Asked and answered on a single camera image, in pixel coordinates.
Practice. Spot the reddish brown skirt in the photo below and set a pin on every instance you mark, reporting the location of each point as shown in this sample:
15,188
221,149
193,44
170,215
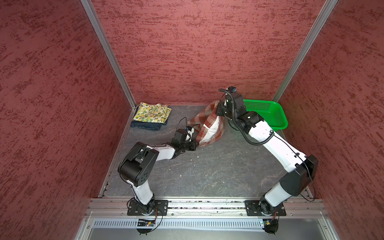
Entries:
209,126

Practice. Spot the right aluminium corner post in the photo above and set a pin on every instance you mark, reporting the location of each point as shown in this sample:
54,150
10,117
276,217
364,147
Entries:
317,26

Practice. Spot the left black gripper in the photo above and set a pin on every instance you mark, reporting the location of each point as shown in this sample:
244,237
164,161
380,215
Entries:
193,145

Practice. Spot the green plastic basket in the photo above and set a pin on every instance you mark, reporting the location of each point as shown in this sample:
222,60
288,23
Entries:
271,111

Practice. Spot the aluminium front rail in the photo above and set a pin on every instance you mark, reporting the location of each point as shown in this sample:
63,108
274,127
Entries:
294,208

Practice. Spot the aluminium corner post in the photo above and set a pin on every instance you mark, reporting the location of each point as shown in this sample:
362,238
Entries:
317,26
97,26

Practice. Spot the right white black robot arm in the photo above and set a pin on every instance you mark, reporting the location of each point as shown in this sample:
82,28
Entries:
301,169

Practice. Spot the yellow floral skirt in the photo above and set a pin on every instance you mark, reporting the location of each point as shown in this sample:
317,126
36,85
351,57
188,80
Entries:
147,113

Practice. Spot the slotted cable duct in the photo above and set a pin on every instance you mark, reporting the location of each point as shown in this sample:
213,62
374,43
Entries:
189,224

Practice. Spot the left base connector board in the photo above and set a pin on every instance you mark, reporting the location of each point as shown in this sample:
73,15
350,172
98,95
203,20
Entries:
145,226

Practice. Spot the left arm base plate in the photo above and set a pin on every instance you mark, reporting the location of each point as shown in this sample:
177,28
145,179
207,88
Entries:
135,208

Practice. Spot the left aluminium corner post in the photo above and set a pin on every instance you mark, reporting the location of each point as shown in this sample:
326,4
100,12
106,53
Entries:
97,26

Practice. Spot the base connector board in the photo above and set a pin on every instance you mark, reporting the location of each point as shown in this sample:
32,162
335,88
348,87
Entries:
145,226
271,226

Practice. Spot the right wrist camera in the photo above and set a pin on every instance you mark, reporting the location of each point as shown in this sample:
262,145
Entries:
232,89

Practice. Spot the right base connector board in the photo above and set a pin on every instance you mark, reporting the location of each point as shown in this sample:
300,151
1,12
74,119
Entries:
271,226

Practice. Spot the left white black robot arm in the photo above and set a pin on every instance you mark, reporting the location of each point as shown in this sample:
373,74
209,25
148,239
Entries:
137,165

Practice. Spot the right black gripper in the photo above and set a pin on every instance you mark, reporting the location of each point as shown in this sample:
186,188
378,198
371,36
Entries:
220,111

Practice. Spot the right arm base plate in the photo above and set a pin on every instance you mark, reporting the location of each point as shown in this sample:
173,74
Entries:
255,208

